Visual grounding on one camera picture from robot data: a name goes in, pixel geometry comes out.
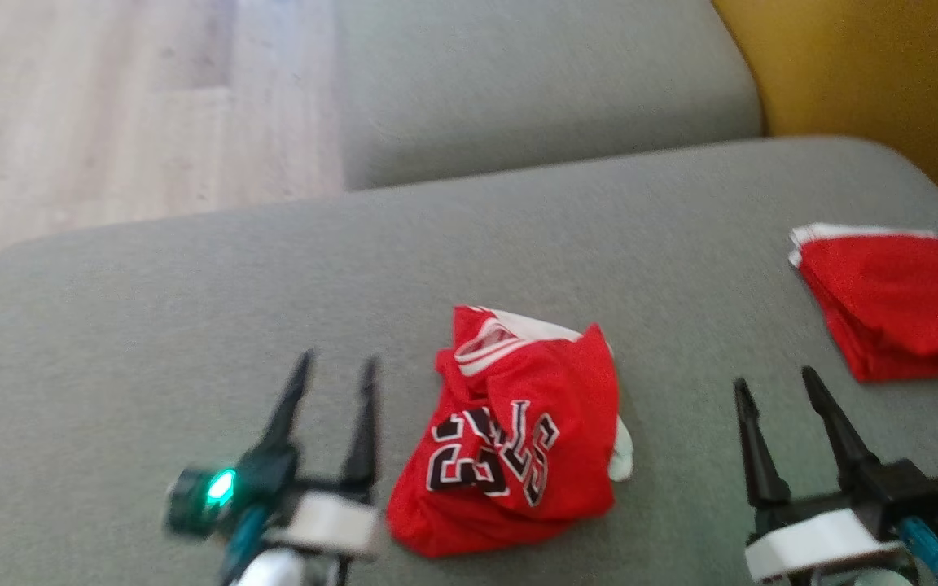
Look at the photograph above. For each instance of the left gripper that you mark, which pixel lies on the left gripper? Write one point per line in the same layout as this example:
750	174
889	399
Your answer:
322	521

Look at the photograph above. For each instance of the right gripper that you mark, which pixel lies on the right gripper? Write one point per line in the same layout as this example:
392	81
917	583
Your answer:
827	541

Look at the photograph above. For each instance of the red shorts white trim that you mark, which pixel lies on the red shorts white trim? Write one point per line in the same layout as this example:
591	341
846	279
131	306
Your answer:
900	309

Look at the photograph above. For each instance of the red numbered basketball jersey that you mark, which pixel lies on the red numbered basketball jersey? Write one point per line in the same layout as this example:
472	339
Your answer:
510	456

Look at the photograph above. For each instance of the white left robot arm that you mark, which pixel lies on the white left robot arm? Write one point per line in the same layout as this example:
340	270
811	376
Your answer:
278	571

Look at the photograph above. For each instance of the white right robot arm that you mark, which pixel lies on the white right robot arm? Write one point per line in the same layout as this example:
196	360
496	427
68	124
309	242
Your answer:
876	579

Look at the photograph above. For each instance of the large grey sofa ottoman cushion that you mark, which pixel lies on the large grey sofa ottoman cushion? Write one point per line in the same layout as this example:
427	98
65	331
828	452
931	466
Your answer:
192	285

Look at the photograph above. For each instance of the grey sofa seat cushion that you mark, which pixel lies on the grey sofa seat cushion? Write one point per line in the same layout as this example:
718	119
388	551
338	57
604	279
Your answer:
518	81

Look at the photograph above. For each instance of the wide yellow sofa backrest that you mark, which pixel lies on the wide yellow sofa backrest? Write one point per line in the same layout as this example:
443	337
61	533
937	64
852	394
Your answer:
884	65

